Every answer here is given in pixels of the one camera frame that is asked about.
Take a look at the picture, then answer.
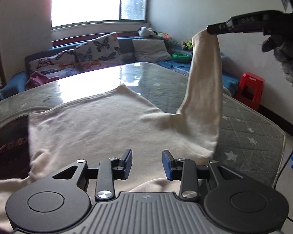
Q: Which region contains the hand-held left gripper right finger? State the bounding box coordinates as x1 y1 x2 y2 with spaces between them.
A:
162 150 241 201

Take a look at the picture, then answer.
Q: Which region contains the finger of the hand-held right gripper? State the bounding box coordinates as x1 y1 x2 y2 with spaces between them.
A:
207 10 287 35

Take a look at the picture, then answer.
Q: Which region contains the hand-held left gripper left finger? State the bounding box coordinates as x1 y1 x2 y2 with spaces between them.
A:
52 149 133 201

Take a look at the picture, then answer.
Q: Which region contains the cream sweatshirt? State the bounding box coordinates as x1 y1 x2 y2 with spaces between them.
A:
0 29 222 234

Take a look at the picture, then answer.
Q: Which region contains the person's right hand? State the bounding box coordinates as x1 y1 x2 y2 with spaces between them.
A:
262 35 293 90

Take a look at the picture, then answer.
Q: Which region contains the red plastic stool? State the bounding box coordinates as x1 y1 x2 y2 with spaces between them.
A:
234 72 265 110

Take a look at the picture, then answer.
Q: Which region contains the green bowl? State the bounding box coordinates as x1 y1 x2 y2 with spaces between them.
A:
172 53 192 62

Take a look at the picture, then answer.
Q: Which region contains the plain grey cushion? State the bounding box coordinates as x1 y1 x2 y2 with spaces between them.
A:
132 38 172 62

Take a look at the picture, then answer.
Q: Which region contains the panda plush toy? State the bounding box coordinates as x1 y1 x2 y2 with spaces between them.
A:
137 26 159 38

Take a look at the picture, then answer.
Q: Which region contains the large butterfly print cushion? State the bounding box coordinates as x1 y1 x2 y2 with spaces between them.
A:
74 32 124 72

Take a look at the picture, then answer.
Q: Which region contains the pink crumpled cloth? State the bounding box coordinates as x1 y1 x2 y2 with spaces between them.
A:
25 71 59 90

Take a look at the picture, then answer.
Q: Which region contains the blue corner sofa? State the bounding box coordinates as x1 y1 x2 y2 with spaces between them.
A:
0 35 240 100

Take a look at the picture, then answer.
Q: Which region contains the window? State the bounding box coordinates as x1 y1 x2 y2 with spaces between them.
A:
51 0 148 28

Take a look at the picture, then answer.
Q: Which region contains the black cable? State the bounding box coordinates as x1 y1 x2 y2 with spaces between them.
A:
275 97 293 188

